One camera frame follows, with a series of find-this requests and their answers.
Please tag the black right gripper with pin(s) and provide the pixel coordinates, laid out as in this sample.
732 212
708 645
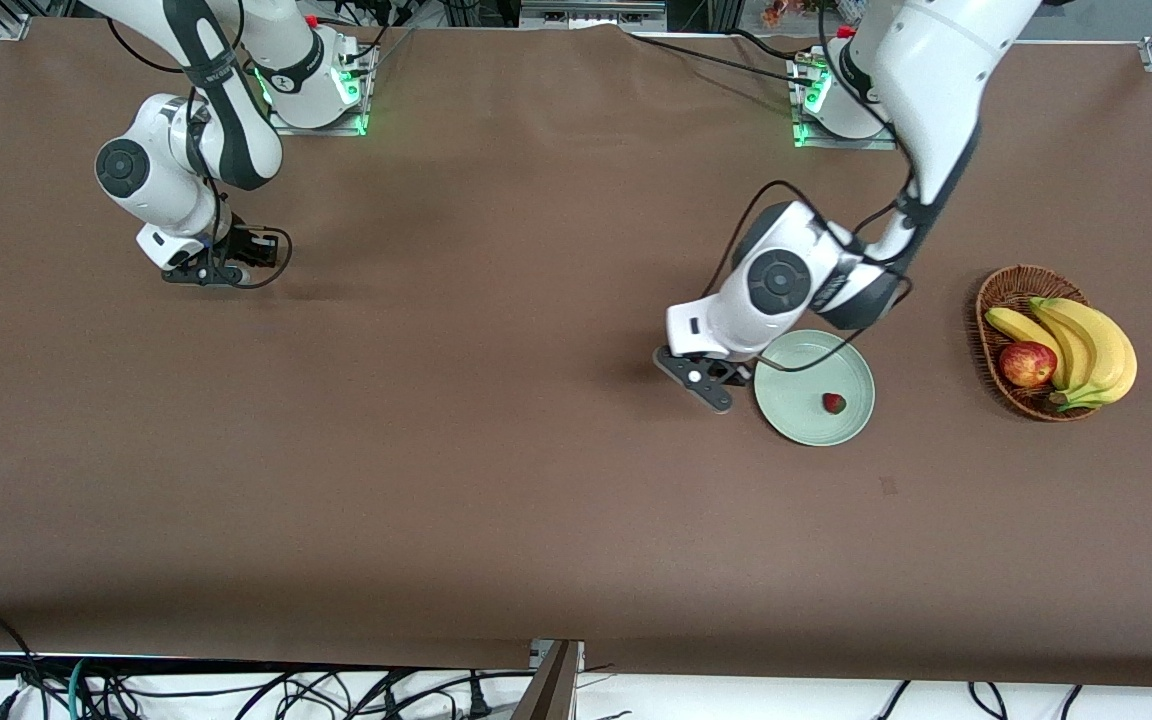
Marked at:
238 249

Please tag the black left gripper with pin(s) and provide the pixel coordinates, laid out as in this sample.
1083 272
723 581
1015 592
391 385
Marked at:
742 368

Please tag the red strawberry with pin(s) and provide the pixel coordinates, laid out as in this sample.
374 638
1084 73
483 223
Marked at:
833 403

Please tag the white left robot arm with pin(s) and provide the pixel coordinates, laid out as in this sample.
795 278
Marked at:
936 60

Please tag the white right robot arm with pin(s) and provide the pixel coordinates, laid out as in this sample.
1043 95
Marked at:
176 170

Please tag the pale green round plate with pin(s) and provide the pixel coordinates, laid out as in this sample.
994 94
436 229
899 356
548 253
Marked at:
806 415

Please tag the brown table cover sheet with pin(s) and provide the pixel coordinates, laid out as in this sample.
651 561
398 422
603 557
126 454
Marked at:
536 500

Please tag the brown wicker basket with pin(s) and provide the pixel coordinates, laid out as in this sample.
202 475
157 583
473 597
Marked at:
1011 295

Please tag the red apple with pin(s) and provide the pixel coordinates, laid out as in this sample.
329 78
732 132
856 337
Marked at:
1028 365

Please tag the yellow banana bunch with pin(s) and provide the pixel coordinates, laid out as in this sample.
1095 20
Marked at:
1096 350

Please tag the grey metal box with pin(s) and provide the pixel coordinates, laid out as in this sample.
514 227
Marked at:
591 12

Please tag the aluminium profile post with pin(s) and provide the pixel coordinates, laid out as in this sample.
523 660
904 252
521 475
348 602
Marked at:
551 685

